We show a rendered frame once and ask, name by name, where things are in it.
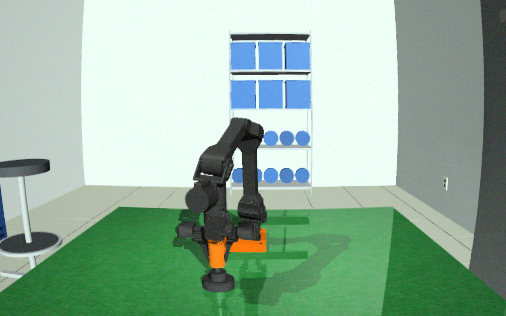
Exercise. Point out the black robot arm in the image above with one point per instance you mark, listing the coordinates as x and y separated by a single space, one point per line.
217 160

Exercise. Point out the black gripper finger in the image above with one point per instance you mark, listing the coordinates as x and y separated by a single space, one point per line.
229 244
204 245

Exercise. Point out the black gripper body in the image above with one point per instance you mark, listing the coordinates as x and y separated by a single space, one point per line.
244 230

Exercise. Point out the orange knob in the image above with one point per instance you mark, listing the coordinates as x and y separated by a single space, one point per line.
216 254

